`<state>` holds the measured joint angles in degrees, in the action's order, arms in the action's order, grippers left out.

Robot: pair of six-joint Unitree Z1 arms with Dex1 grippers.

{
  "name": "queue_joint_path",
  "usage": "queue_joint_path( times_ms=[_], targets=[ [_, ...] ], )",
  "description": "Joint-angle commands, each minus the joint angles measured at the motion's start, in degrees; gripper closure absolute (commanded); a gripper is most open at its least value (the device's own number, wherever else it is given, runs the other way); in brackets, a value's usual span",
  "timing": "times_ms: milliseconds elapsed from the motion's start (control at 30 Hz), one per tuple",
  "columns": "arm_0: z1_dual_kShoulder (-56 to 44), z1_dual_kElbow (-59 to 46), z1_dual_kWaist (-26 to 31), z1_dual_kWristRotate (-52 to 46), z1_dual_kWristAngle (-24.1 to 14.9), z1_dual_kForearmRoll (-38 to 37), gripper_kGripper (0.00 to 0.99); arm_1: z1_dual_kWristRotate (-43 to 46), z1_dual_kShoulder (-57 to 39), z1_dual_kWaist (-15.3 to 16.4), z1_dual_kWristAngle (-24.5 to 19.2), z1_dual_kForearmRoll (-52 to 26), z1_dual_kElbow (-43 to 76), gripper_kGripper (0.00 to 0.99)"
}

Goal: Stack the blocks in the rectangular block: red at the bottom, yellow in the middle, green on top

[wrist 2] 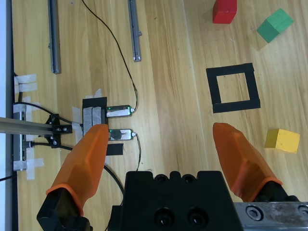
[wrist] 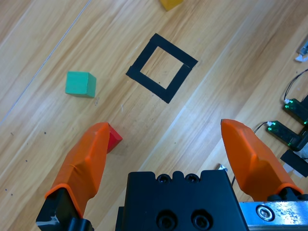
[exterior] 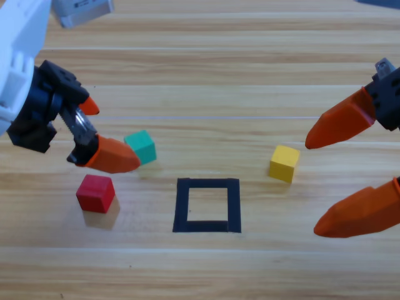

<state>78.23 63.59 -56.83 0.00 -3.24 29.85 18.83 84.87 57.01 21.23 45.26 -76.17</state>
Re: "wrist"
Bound black tape piece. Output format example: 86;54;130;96
280;149;308;178

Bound red wooden cube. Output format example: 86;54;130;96
105;125;123;154

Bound green wooden cube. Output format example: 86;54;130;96
64;71;97;99

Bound black grey USB hub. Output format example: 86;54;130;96
291;128;308;152

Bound black USB dongle green LEDs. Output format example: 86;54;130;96
266;120;300;147
283;98;308;126

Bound black tape square outline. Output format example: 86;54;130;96
125;33;199;104

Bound yellow wooden cube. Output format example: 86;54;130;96
159;0;183;12

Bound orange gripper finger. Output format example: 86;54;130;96
220;118;304;202
35;122;111;231

